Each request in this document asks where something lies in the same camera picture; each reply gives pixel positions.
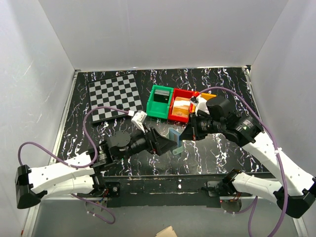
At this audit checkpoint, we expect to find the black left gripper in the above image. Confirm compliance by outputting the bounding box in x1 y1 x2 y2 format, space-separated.
118 124 177 161

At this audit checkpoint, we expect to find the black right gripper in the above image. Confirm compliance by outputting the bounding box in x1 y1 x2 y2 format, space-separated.
179 112 225 141

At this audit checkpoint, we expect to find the mint green card holder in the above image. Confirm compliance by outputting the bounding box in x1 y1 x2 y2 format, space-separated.
166 127 184 156

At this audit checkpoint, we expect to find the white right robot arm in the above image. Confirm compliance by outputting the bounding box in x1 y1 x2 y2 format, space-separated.
180 95 316 219

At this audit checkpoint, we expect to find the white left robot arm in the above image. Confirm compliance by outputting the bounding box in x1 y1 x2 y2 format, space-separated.
15 127 178 209

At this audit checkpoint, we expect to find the orange white cards stack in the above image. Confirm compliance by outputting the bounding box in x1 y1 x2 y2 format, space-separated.
171 97 191 117

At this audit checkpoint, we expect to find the black cards stack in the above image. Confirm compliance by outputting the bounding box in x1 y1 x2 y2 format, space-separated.
154 89 170 103

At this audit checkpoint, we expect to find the green plastic bin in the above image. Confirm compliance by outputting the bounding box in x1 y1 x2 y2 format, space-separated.
146 85 173 119

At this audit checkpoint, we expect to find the orange plastic bin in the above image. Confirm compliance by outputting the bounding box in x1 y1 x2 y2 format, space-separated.
200 93 217 101

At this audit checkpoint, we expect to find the red plastic bin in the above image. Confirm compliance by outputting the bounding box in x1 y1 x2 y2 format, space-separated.
168 88 195 123

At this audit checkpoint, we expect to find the black grey chessboard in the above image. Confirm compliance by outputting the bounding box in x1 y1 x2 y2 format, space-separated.
88 74 143 112

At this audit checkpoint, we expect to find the cardboard piece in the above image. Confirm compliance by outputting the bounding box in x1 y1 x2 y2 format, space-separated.
156 226 177 237

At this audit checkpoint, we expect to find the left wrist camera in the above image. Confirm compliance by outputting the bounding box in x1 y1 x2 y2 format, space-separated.
128 110 147 132

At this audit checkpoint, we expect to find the black mounting base rail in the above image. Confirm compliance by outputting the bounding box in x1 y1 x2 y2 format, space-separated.
94 174 233 208

